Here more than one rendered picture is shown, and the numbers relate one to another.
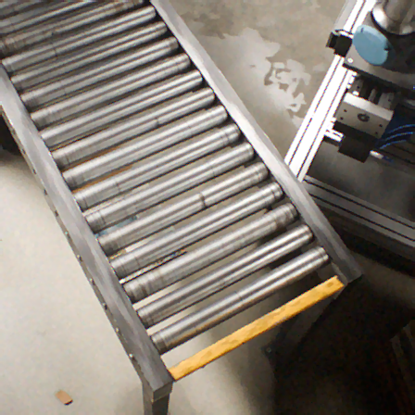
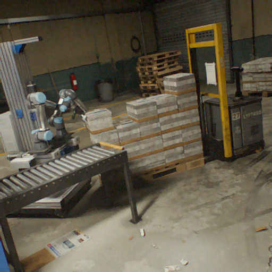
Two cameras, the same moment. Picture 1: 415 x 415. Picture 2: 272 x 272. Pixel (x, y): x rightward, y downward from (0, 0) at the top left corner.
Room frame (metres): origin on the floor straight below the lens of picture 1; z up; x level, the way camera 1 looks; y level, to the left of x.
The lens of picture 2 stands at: (0.03, 3.08, 1.81)
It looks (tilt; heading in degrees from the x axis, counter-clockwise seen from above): 16 degrees down; 272
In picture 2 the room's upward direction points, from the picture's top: 10 degrees counter-clockwise
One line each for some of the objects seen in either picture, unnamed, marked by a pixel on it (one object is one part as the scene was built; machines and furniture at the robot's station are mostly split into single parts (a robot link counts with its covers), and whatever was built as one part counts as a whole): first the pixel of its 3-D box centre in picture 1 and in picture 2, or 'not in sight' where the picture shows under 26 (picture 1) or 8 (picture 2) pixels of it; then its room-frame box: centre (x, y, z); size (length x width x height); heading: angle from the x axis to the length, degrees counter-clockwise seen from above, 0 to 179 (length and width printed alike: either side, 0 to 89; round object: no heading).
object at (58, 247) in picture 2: (130, 226); (68, 241); (0.98, 0.26, 0.01); 0.37 x 0.28 x 0.01; 38
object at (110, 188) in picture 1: (159, 166); (72, 163); (0.80, 0.12, 0.77); 0.47 x 0.05 x 0.05; 128
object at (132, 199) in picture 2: (155, 411); (130, 191); (0.29, 0.04, 0.34); 0.06 x 0.06 x 0.68; 38
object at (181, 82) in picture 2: not in sight; (183, 121); (-0.51, -1.27, 0.65); 0.39 x 0.30 x 1.29; 110
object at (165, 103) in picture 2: not in sight; (161, 105); (-0.23, -1.17, 0.95); 0.38 x 0.29 x 0.23; 110
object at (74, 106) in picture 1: (113, 91); (47, 173); (1.00, 0.28, 0.77); 0.47 x 0.05 x 0.05; 128
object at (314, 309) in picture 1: (306, 325); (104, 180); (0.60, -0.35, 0.34); 0.06 x 0.06 x 0.68; 38
